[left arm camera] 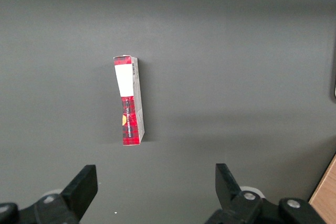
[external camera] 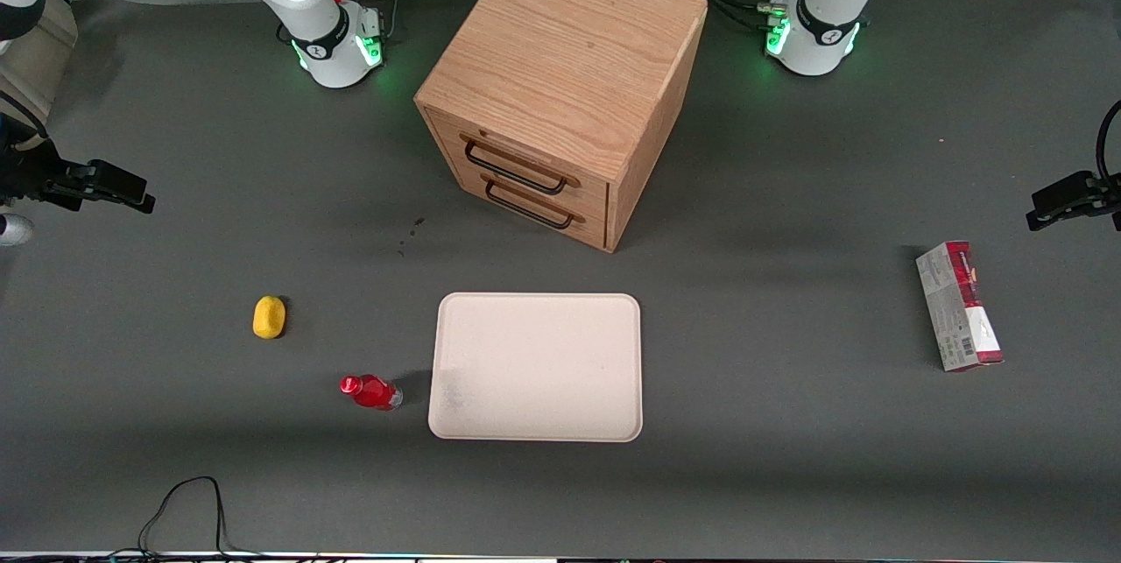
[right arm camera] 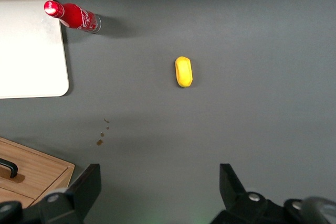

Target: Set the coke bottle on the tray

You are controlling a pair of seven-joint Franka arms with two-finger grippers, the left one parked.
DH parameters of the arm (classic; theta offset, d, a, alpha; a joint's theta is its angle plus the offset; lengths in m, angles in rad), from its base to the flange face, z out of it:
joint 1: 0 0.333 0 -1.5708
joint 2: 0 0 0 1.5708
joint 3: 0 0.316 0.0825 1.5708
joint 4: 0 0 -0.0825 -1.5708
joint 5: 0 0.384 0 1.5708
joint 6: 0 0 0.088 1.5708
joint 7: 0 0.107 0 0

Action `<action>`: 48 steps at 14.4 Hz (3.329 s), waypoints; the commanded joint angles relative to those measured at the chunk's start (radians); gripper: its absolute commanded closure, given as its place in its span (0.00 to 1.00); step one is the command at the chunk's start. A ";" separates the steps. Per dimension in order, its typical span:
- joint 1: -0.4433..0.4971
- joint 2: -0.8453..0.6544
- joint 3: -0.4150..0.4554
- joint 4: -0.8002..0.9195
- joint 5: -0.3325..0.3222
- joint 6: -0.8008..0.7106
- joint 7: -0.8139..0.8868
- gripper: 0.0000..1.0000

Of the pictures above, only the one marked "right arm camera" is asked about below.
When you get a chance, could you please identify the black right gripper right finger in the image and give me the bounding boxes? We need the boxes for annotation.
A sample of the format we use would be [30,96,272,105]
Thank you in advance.
[209,163,336,224]

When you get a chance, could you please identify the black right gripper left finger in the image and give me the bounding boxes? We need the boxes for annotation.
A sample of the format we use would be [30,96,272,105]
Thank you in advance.
[0,163,102,224]

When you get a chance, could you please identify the red coke bottle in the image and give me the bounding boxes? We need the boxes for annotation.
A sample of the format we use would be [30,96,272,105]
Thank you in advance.
[43,0,102,35]

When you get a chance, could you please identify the white rectangular tray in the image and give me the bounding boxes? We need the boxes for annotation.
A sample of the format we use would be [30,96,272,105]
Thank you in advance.
[0,0,70,100]

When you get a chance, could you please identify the wooden two-drawer cabinet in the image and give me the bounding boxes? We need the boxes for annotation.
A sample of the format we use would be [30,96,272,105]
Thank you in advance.
[0,136,76,208]

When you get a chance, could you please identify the yellow lemon-shaped object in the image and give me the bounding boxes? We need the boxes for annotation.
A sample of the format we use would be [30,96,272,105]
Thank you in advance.
[175,56,194,89]

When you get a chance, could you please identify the black metal drawer handle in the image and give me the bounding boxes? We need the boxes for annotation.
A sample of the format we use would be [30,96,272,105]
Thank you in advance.
[0,157,18,179]

